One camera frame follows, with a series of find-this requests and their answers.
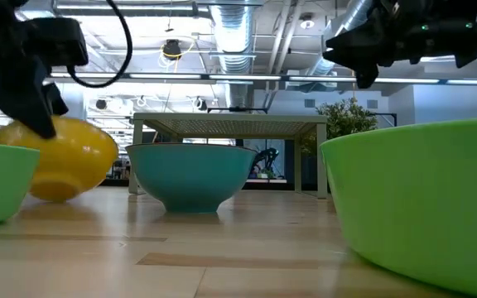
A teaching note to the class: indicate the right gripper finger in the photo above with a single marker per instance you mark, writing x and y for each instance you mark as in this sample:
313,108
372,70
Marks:
350,47
367,76

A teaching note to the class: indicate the silver ventilation duct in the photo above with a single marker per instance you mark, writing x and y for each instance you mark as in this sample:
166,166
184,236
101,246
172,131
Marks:
348,12
234,41

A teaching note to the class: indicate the teal floral-patterned bowl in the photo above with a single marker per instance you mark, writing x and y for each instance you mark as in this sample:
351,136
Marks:
189,178

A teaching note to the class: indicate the green perforated metal shelf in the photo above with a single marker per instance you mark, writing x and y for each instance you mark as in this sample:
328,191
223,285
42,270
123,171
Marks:
230,120

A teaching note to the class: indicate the long LED light bar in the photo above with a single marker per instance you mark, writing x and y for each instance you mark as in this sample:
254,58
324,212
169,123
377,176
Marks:
242,77

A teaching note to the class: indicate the yellow floral-patterned bowl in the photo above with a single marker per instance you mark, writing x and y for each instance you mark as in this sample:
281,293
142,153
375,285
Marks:
77,157

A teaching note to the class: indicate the black background robot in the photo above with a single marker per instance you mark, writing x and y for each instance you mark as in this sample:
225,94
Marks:
265,161

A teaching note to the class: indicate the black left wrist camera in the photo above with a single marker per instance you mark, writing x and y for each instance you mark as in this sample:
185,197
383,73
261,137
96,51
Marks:
56,41

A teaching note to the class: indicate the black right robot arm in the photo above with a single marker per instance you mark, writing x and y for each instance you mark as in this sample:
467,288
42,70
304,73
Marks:
470,37

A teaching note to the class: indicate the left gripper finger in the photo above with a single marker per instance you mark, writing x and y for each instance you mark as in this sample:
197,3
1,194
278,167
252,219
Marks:
58,103
31,103

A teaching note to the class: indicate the black ceiling-hung device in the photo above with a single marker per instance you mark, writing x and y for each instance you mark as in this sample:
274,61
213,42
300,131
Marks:
172,49

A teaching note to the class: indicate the small potted plant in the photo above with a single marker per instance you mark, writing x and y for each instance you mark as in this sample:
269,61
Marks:
346,120

